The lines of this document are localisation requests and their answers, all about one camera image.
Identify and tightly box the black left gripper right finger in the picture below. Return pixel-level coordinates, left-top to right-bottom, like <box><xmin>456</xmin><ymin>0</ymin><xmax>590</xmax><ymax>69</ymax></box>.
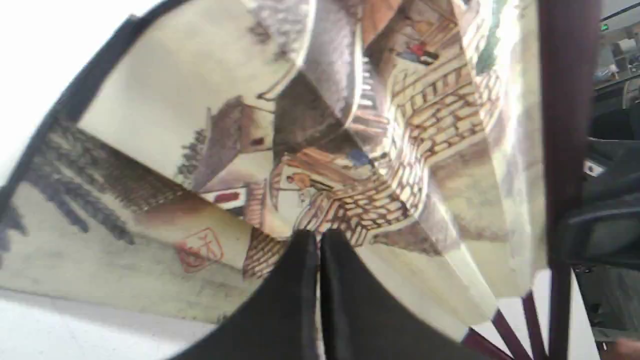
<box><xmin>321</xmin><ymin>229</ymin><xmax>488</xmax><ymax>360</ymax></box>

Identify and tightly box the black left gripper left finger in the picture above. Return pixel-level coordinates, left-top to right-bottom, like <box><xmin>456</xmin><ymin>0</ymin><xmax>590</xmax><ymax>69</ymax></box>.
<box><xmin>174</xmin><ymin>230</ymin><xmax>319</xmax><ymax>360</ymax></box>

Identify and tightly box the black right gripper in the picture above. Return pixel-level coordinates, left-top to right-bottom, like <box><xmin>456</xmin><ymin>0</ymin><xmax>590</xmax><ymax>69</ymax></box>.
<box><xmin>557</xmin><ymin>107</ymin><xmax>640</xmax><ymax>271</ymax></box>

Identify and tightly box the painted paper folding fan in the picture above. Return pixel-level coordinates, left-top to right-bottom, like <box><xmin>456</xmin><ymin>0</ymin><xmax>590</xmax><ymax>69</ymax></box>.
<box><xmin>1</xmin><ymin>0</ymin><xmax>601</xmax><ymax>360</ymax></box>

